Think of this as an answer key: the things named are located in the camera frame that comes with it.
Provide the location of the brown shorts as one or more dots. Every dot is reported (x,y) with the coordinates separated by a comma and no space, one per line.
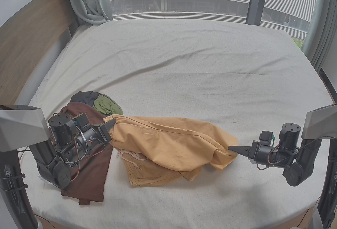
(89,178)

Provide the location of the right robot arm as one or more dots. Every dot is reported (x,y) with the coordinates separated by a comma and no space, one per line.
(318,122)

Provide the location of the olive green garment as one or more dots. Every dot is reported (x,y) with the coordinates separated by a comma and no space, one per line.
(108,105)

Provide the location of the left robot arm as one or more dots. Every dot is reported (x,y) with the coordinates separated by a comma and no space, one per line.
(21,127)

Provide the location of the tan shorts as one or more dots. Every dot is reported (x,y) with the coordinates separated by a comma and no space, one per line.
(171,143)

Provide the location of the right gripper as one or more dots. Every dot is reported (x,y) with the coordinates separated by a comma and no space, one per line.
(266,154)

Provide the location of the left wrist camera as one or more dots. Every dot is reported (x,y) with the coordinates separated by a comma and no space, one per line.
(81,120)

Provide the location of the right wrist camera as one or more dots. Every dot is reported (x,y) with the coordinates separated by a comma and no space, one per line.
(266,136)

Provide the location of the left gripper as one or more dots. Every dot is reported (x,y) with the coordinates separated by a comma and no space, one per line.
(92,138)

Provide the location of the black garment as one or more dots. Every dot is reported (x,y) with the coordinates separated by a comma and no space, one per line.
(83,97)

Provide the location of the bed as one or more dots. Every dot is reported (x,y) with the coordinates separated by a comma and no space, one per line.
(210,77)

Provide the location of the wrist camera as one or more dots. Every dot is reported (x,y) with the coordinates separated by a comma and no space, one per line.
(81,120)
(266,136)

